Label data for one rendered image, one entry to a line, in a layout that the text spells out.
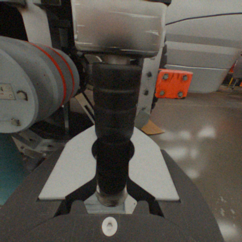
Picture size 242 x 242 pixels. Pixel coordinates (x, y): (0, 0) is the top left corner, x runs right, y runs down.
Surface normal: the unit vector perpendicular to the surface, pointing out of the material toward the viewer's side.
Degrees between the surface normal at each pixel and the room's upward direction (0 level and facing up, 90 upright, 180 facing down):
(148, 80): 90
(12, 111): 90
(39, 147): 0
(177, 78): 90
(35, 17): 90
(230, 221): 0
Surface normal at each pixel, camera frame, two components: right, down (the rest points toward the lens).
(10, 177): 0.86, 0.31
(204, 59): 0.03, 0.47
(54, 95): 0.56, 0.51
